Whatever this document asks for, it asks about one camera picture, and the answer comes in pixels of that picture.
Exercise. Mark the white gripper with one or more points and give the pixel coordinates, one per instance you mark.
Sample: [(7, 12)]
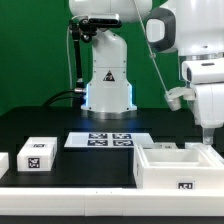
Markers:
[(206, 79)]

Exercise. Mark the white cabinet body box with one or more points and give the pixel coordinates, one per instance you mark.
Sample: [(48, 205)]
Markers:
[(198, 166)]

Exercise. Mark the white cabinet door panel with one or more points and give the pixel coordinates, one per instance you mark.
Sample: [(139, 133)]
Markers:
[(165, 145)]

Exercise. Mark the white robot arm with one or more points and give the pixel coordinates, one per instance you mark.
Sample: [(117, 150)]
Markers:
[(133, 37)]

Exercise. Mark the small white box with marker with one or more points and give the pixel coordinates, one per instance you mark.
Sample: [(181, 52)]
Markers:
[(37, 154)]

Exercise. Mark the white block at left edge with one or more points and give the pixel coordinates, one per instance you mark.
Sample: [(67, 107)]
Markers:
[(4, 163)]

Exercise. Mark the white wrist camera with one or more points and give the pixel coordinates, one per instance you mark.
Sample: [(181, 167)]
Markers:
[(173, 97)]

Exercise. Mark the white front rail fence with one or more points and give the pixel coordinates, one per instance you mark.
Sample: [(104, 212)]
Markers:
[(110, 202)]

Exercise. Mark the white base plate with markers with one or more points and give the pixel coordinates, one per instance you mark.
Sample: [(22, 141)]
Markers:
[(106, 140)]

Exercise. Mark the black camera on stand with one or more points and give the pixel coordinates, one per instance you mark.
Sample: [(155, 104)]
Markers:
[(105, 20)]

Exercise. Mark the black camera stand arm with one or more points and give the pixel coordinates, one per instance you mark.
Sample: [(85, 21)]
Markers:
[(79, 50)]

